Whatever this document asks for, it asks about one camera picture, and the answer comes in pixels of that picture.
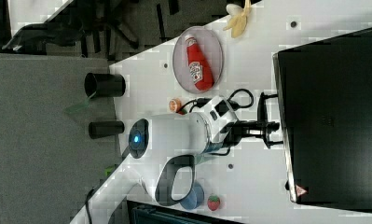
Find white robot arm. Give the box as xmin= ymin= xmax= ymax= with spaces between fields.
xmin=100 ymin=96 xmax=268 ymax=206

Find black camera box with cable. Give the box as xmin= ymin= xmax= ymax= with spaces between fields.
xmin=175 ymin=89 xmax=255 ymax=114

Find blue toy bowl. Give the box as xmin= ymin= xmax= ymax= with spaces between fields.
xmin=180 ymin=181 xmax=204 ymax=210

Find black cylinder post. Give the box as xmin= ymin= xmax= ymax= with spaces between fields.
xmin=84 ymin=73 xmax=126 ymax=98
xmin=89 ymin=121 xmax=125 ymax=139

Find toy banana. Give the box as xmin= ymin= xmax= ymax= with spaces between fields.
xmin=223 ymin=0 xmax=252 ymax=38

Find toy orange slice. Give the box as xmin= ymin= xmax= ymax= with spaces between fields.
xmin=169 ymin=98 xmax=182 ymax=112

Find toy strawberry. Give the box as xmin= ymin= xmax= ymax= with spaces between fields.
xmin=207 ymin=195 xmax=221 ymax=211

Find black oven knobs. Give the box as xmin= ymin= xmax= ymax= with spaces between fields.
xmin=284 ymin=181 xmax=290 ymax=190

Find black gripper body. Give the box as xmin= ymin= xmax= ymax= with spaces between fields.
xmin=224 ymin=121 xmax=265 ymax=147

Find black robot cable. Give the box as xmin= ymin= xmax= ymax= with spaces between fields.
xmin=84 ymin=148 xmax=131 ymax=224

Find red ketchup bottle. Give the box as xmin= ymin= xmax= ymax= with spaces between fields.
xmin=185 ymin=35 xmax=214 ymax=91

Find grey round plate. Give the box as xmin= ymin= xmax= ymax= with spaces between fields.
xmin=172 ymin=26 xmax=223 ymax=93

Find black toaster oven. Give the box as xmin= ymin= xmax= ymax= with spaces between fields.
xmin=273 ymin=27 xmax=372 ymax=213

